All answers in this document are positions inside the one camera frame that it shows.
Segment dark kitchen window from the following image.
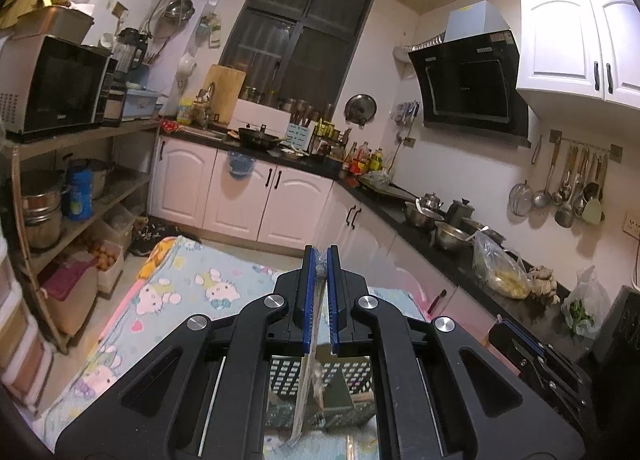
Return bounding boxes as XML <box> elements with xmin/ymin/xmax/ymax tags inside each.
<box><xmin>220</xmin><ymin>0</ymin><xmax>373</xmax><ymax>114</ymax></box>

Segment wooden cutting board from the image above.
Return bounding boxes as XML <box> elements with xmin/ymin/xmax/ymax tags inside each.
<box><xmin>203</xmin><ymin>65</ymin><xmax>246</xmax><ymax>125</ymax></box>

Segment black wok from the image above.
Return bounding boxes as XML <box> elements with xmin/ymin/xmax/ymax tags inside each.
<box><xmin>238</xmin><ymin>124</ymin><xmax>284</xmax><ymax>151</ymax></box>

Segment hanging strainer ladle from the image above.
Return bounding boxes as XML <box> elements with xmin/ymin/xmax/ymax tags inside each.
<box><xmin>508</xmin><ymin>134</ymin><xmax>544</xmax><ymax>218</ymax></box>

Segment steel pot on counter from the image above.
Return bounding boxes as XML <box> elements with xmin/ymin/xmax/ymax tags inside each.
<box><xmin>404</xmin><ymin>198</ymin><xmax>444</xmax><ymax>232</ymax></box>

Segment green hanging spatula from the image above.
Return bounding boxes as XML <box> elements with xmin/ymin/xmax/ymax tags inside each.
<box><xmin>582</xmin><ymin>155</ymin><xmax>608</xmax><ymax>225</ymax></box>

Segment clear plastic bag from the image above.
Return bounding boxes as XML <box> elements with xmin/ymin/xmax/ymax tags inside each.
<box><xmin>472</xmin><ymin>232</ymin><xmax>532</xmax><ymax>300</ymax></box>

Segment black range hood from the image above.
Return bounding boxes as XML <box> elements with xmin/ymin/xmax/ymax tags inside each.
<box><xmin>409</xmin><ymin>29</ymin><xmax>530</xmax><ymax>147</ymax></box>

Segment hello kitty table cloth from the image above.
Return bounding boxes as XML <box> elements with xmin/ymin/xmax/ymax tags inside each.
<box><xmin>29</xmin><ymin>233</ymin><xmax>426</xmax><ymax>460</ymax></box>

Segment blue canister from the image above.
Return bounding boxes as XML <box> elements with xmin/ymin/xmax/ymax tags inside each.
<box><xmin>67</xmin><ymin>159</ymin><xmax>93</xmax><ymax>221</ymax></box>

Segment green plastic utensil basket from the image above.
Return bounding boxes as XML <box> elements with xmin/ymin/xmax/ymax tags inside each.
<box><xmin>265</xmin><ymin>356</ymin><xmax>375</xmax><ymax>431</ymax></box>

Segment white upper cabinet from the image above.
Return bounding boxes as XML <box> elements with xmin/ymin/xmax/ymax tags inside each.
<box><xmin>516</xmin><ymin>0</ymin><xmax>639</xmax><ymax>109</ymax></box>

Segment black microwave oven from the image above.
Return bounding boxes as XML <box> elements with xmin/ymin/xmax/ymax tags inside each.
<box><xmin>1</xmin><ymin>35</ymin><xmax>108</xmax><ymax>139</ymax></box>

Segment stacked steel pots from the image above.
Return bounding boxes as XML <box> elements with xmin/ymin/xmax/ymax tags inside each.
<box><xmin>21</xmin><ymin>170</ymin><xmax>65</xmax><ymax>251</ymax></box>

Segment hanging pot lid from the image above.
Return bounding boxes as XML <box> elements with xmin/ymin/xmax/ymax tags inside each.
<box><xmin>344</xmin><ymin>94</ymin><xmax>378</xmax><ymax>127</ymax></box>

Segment wooden chopstick pair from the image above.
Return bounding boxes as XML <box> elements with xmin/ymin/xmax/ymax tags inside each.
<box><xmin>288</xmin><ymin>260</ymin><xmax>326</xmax><ymax>447</ymax></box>

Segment blue knife block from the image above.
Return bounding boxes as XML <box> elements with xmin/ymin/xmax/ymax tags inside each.
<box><xmin>285</xmin><ymin>121</ymin><xmax>316</xmax><ymax>151</ymax></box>

